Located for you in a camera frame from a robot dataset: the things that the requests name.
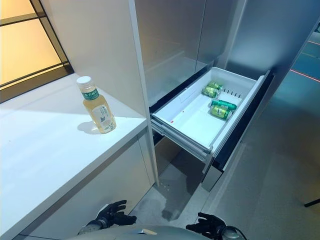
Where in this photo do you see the black floor bar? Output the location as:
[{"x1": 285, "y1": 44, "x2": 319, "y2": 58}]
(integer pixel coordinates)
[{"x1": 303, "y1": 198, "x2": 320, "y2": 208}]

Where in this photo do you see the orange window black frame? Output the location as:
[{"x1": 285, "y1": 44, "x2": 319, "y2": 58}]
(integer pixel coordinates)
[{"x1": 0, "y1": 0, "x2": 73, "y2": 103}]

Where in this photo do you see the yellow tea bottle white cap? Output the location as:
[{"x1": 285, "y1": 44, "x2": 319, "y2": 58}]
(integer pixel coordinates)
[{"x1": 76, "y1": 76, "x2": 117, "y2": 135}]

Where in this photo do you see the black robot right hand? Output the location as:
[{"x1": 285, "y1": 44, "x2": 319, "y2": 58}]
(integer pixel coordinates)
[{"x1": 186, "y1": 212, "x2": 226, "y2": 237}]

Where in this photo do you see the white fridge drawer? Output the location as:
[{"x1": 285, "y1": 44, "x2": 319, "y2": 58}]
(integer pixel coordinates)
[{"x1": 150, "y1": 66, "x2": 272, "y2": 173}]

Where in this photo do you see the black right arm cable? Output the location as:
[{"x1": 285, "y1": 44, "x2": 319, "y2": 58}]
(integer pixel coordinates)
[{"x1": 224, "y1": 225, "x2": 251, "y2": 240}]

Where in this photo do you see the stainless steel fridge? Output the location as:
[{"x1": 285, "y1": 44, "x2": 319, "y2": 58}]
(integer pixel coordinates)
[{"x1": 134, "y1": 0, "x2": 251, "y2": 193}]

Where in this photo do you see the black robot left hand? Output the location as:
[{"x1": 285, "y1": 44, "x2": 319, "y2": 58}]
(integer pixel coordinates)
[{"x1": 96, "y1": 199, "x2": 137, "y2": 231}]

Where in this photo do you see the tall white cabinet panel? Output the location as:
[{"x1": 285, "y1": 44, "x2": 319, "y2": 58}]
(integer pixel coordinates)
[{"x1": 39, "y1": 0, "x2": 161, "y2": 187}]

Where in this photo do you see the grey side cabinet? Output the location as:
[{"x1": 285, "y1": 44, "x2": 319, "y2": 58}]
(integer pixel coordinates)
[{"x1": 219, "y1": 0, "x2": 318, "y2": 76}]

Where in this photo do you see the grey robot torso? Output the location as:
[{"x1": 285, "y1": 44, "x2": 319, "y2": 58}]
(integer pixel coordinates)
[{"x1": 77, "y1": 226, "x2": 226, "y2": 240}]

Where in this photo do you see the steel lower fridge drawer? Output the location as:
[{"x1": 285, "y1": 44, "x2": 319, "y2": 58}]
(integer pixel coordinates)
[{"x1": 201, "y1": 139, "x2": 242, "y2": 193}]

